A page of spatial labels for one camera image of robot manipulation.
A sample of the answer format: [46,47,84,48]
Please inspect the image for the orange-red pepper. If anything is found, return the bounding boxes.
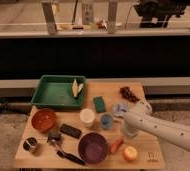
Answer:
[110,137,124,154]

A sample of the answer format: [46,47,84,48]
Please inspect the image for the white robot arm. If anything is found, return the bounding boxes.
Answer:
[121,101,190,152]

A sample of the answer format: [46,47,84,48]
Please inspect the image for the purple bowl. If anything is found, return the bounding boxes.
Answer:
[78,132,109,164]

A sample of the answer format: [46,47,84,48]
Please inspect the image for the red-orange bowl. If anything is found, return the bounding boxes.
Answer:
[31,108,57,133]

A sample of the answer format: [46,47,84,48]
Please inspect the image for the red-yellow apple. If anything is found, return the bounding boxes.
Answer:
[123,146,138,162]

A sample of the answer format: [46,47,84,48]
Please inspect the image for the blue cup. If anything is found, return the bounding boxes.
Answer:
[100,114,113,130]

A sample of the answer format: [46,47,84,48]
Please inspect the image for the green sponge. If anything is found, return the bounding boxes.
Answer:
[93,96,106,113]

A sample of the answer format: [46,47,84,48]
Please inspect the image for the white cup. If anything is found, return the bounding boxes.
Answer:
[79,108,95,128]

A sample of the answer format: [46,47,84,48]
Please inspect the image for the black rectangular block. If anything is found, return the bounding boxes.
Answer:
[60,124,82,139]

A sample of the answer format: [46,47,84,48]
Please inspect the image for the small dark metal object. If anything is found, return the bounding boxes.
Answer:
[47,132,62,146]

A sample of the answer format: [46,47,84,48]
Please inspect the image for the green plastic tray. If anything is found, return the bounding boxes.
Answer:
[31,75,86,110]

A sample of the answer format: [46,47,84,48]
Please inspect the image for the black machine in background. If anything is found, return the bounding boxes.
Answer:
[134,0,188,28]

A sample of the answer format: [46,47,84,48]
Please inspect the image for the black handled utensil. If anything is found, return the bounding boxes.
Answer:
[57,150,85,165]

